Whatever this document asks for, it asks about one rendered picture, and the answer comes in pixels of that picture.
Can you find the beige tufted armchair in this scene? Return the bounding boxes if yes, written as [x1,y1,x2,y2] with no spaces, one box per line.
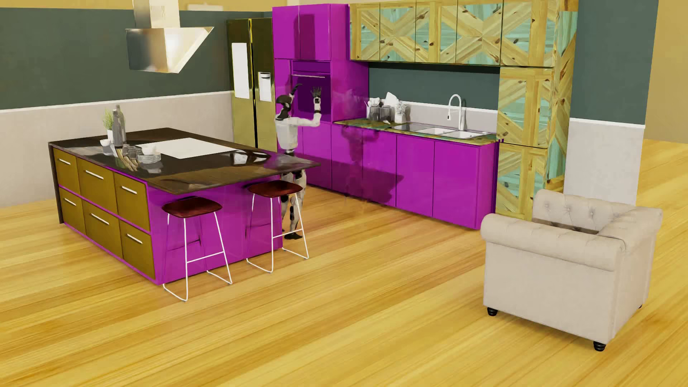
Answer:
[480,188,664,352]

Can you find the tall purple oven cabinet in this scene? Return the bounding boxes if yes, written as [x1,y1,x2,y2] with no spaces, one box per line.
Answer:
[272,4,370,190]

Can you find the purple built-in oven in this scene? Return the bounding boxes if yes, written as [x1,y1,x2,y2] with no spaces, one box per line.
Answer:
[291,60,332,122]

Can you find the white induction cooktop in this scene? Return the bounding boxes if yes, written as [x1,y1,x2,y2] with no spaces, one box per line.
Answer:
[137,138,237,160]

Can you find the wooden utensils bundle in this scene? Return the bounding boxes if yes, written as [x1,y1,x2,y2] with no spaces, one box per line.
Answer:
[115,148,139,172]

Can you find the olive gold refrigerator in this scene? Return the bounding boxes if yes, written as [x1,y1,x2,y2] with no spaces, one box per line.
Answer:
[226,18,277,153]

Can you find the steel range hood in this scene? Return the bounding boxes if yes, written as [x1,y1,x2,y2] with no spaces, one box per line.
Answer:
[126,0,215,74]

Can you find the dark red bar stool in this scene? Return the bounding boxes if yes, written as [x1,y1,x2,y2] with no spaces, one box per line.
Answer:
[161,197,233,302]
[245,180,310,274]

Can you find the steel double sink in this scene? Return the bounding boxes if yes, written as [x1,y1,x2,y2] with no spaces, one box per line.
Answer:
[395,123,492,140]

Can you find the chrome gooseneck faucet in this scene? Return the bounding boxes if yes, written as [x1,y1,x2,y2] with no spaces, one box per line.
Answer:
[447,94,466,131]

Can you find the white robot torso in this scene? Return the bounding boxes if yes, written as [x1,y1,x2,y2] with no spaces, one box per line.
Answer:
[275,114,301,157]

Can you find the white black robot legs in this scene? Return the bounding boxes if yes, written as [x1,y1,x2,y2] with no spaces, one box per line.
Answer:
[281,169,308,240]

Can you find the purple kitchen island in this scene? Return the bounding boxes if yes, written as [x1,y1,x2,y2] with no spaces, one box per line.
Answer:
[48,127,321,286]

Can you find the grey glass bottle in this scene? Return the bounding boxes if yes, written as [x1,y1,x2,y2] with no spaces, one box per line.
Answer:
[112,105,127,147]

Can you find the wooden cross-pattern wall cabinets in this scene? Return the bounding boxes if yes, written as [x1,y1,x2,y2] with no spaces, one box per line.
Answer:
[349,0,560,68]

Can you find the tall wooden cross-pattern cabinet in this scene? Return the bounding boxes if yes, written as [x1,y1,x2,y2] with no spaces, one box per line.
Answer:
[495,0,579,221]

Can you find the purple base cabinet run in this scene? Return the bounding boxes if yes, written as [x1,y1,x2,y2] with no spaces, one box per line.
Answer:
[331,119,501,231]

